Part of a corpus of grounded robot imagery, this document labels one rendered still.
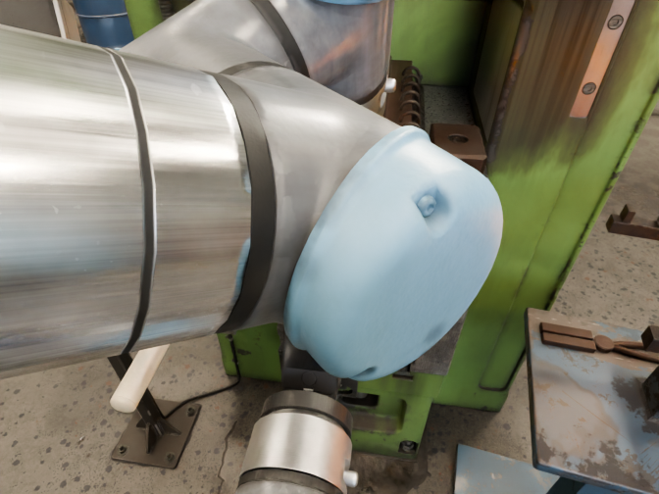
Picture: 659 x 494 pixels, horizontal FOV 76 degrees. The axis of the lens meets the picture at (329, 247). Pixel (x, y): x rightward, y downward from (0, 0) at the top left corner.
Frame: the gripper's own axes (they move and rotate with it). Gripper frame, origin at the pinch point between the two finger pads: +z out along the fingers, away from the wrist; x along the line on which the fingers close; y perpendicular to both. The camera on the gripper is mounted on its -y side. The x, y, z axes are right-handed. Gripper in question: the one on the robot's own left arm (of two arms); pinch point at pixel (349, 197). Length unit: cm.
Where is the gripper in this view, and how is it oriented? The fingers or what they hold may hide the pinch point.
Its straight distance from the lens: 54.1
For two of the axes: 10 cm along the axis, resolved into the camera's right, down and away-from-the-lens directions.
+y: -1.2, 9.4, -3.3
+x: 9.9, 0.9, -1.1
